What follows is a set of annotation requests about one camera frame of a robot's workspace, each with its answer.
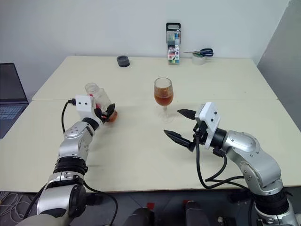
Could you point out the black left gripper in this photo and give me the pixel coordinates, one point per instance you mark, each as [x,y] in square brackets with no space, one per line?
[105,118]

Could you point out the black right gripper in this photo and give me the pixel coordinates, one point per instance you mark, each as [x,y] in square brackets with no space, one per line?
[200,129]

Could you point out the clear plastic drink bottle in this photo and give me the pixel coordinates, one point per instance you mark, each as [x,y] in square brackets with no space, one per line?
[103,99]

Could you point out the clear wine glass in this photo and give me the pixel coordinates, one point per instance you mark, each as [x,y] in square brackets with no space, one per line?
[163,99]

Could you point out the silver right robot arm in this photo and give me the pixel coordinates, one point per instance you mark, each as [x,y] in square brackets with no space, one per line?
[254,155]

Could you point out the black round holder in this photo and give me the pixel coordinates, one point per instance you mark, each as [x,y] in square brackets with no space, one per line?
[123,61]

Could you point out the white tape roll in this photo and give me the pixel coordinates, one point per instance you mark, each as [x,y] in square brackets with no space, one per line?
[197,60]

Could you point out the marker pen pack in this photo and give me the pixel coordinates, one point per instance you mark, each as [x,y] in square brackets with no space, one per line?
[173,51]

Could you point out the dark rounded shape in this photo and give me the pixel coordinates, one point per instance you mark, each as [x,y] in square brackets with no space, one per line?
[198,214]
[141,216]

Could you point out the dark laptop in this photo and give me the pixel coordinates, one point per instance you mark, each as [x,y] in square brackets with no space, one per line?
[10,94]

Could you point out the grey partition panel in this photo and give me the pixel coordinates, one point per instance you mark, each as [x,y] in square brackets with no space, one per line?
[287,47]

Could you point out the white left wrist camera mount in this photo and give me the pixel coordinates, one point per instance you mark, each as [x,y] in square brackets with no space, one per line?
[83,103]

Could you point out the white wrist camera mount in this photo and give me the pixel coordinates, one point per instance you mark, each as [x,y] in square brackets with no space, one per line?
[83,103]
[212,115]

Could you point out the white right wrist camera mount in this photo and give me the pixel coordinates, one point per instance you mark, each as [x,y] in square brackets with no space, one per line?
[212,115]

